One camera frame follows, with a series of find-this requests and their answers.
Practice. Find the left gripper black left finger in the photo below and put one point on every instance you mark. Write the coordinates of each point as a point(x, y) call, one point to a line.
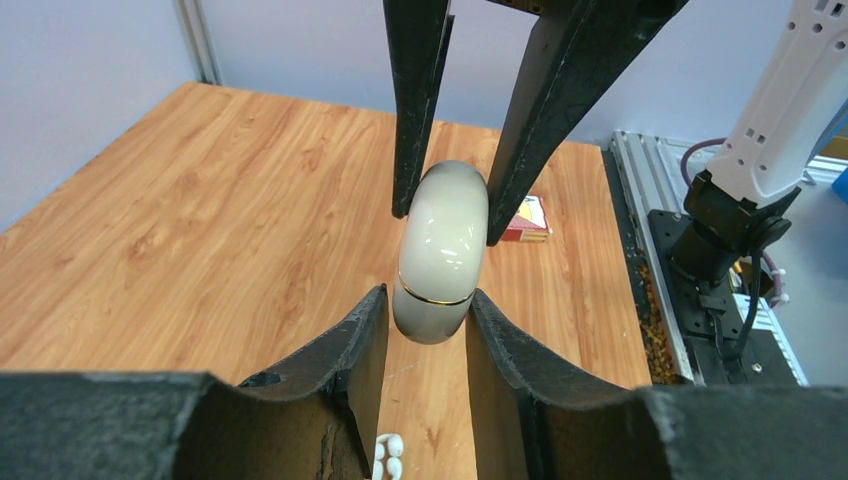
point(312, 415)

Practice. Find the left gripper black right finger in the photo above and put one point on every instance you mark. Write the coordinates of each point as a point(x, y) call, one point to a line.
point(537, 416)

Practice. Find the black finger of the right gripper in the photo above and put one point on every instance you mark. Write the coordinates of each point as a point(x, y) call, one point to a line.
point(418, 35)
point(575, 52)

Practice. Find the white earbud charging case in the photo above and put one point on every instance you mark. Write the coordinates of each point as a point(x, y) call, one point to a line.
point(441, 252)

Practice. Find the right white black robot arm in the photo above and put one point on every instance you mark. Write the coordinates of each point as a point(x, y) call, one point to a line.
point(800, 92)

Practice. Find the white eartips cluster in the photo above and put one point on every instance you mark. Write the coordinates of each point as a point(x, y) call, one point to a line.
point(388, 451)

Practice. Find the red card box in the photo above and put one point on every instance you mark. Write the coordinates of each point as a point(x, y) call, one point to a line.
point(529, 224)

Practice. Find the aluminium rail frame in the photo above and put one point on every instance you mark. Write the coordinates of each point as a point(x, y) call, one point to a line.
point(805, 283)

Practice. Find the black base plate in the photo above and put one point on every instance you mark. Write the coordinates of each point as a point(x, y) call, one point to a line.
point(722, 318)

